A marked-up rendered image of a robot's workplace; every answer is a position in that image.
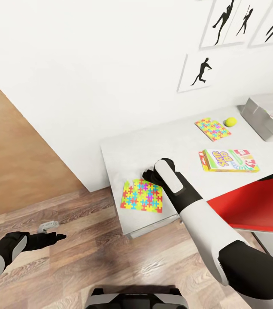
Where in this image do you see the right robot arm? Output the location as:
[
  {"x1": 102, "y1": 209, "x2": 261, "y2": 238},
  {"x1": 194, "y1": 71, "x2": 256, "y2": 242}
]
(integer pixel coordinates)
[{"x1": 142, "y1": 158, "x2": 273, "y2": 309}]

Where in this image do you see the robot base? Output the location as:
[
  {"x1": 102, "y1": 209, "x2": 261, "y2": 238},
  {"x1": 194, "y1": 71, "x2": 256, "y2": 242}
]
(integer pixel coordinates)
[{"x1": 84, "y1": 288, "x2": 189, "y2": 309}]

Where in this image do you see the jigsaw puzzle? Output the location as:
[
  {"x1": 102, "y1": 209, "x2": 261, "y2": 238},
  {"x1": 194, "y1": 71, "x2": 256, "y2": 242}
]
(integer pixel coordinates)
[
  {"x1": 195, "y1": 117, "x2": 231, "y2": 141},
  {"x1": 121, "y1": 179, "x2": 163, "y2": 213}
]

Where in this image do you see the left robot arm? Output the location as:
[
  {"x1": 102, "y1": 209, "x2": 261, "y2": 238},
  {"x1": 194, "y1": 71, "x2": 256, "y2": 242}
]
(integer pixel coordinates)
[{"x1": 0, "y1": 221, "x2": 66, "y2": 275}]

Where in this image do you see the tennis ball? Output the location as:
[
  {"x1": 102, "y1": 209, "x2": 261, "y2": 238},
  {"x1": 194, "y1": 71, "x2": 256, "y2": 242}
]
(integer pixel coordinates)
[{"x1": 225, "y1": 117, "x2": 237, "y2": 127}]

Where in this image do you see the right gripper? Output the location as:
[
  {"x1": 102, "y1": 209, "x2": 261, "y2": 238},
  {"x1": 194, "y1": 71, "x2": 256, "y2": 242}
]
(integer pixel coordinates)
[{"x1": 142, "y1": 170, "x2": 161, "y2": 186}]

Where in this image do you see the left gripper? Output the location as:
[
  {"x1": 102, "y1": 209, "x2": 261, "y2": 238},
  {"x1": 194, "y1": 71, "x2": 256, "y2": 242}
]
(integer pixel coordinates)
[{"x1": 32, "y1": 232, "x2": 66, "y2": 251}]

